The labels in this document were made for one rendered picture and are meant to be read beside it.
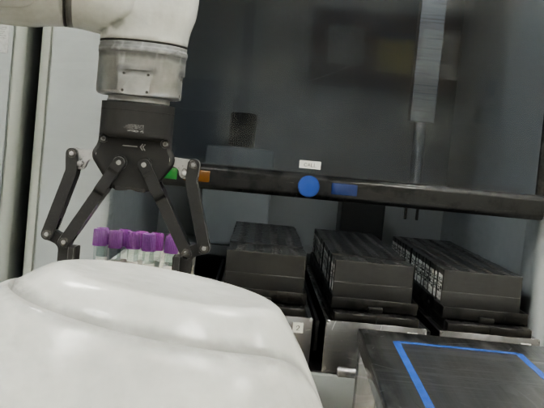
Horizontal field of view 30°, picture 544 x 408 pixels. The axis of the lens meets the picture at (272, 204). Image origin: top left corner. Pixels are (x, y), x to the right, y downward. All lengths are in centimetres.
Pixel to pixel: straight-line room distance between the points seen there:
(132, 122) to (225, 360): 71
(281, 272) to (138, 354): 111
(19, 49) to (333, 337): 59
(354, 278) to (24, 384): 113
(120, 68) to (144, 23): 5
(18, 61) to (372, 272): 58
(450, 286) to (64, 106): 60
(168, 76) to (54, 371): 72
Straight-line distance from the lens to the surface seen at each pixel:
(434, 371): 104
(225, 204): 203
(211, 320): 33
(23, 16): 105
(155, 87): 102
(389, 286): 144
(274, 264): 142
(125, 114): 102
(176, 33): 103
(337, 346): 137
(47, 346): 33
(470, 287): 146
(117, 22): 103
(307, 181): 139
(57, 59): 146
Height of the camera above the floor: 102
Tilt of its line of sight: 3 degrees down
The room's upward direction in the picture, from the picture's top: 5 degrees clockwise
